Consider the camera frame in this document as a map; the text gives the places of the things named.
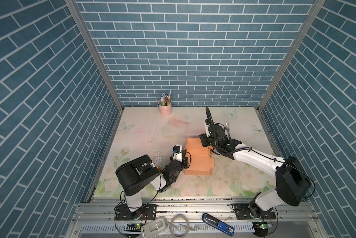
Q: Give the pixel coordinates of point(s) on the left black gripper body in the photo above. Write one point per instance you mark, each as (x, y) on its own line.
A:
(183, 164)

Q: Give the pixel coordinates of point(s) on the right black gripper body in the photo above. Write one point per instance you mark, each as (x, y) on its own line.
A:
(206, 141)

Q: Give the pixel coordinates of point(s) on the orange paper box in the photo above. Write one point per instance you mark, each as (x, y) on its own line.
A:
(201, 161)

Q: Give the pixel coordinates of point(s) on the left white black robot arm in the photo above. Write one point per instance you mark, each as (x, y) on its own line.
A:
(135, 175)

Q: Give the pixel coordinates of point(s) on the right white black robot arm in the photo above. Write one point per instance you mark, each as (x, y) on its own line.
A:
(291, 182)

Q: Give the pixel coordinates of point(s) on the grey handheld device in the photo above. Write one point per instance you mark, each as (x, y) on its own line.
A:
(154, 227)

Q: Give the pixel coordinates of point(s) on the pink metal pen cup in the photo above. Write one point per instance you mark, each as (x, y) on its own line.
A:
(165, 110)

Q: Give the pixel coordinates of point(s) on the blue handheld device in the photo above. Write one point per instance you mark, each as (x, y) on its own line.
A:
(217, 224)

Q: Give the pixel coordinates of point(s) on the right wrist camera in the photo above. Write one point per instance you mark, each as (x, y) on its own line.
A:
(207, 126)

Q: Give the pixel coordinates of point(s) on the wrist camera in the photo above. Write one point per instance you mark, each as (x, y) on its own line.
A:
(177, 153)
(207, 126)

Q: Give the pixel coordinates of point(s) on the fork with teal handle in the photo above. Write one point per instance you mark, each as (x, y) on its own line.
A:
(227, 127)

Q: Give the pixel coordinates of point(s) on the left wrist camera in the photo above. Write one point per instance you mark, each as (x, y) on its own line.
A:
(177, 153)

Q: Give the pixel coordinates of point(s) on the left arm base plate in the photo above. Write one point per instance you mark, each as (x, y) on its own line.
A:
(146, 213)

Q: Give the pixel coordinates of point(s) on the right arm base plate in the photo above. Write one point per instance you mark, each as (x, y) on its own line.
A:
(243, 211)

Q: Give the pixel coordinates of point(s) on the aluminium frame rail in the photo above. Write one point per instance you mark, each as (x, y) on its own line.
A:
(103, 210)

